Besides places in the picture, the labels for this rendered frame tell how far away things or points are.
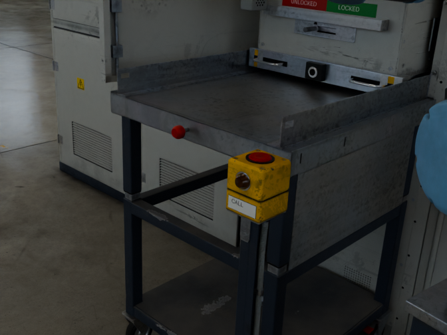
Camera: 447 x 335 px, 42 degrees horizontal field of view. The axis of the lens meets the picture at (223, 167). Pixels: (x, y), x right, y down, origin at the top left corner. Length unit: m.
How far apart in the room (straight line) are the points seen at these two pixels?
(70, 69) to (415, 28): 1.85
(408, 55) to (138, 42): 0.79
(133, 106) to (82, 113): 1.48
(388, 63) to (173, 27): 0.67
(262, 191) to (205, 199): 1.49
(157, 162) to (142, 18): 0.96
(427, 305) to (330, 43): 0.99
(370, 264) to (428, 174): 1.25
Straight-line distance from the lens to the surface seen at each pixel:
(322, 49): 1.76
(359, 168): 1.51
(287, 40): 1.83
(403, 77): 1.63
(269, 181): 0.96
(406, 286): 1.99
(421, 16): 1.71
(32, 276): 2.39
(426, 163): 0.80
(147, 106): 1.49
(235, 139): 1.29
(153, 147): 2.60
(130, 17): 1.78
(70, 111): 3.11
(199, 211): 2.48
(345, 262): 2.08
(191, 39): 1.91
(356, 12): 1.69
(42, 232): 2.70
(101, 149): 2.95
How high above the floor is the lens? 1.25
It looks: 22 degrees down
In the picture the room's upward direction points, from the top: 3 degrees clockwise
